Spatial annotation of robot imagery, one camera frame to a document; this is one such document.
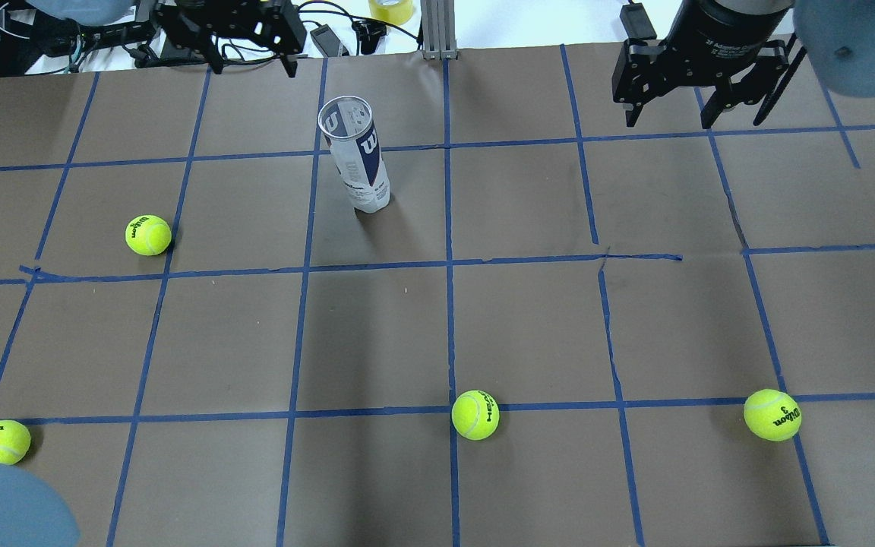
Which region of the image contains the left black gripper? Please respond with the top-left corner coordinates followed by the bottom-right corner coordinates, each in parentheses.
top-left (150, 1), bottom-right (307, 77)

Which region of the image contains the black power adapter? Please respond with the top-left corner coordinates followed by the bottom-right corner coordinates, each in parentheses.
top-left (619, 1), bottom-right (657, 41)

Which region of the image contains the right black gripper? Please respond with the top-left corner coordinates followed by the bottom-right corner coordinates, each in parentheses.
top-left (612, 1), bottom-right (807, 129)

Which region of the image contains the Head tennis ball centre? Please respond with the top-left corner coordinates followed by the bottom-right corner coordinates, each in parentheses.
top-left (451, 389), bottom-right (501, 441)

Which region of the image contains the wilson tennis ball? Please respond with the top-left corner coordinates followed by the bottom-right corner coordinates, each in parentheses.
top-left (125, 214), bottom-right (173, 256)
top-left (0, 419), bottom-right (32, 465)

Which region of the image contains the white blue tennis ball can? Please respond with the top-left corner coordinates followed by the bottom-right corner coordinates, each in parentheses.
top-left (317, 96), bottom-right (391, 213)

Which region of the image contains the yellow tape roll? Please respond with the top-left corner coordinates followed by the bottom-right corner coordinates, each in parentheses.
top-left (368, 0), bottom-right (415, 27)

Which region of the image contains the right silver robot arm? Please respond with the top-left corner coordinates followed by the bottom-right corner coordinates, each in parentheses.
top-left (611, 1), bottom-right (875, 129)

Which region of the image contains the Wilson tennis ball far left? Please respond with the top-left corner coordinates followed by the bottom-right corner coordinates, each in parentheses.
top-left (0, 419), bottom-right (32, 465)

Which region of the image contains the tennis ball near base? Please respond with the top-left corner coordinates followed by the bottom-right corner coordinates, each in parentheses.
top-left (743, 388), bottom-right (802, 442)

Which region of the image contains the aluminium frame post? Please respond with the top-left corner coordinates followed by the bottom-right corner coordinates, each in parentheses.
top-left (418, 0), bottom-right (459, 60)

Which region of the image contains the Wilson tennis ball front left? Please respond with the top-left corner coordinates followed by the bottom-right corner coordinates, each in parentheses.
top-left (125, 214), bottom-right (173, 256)

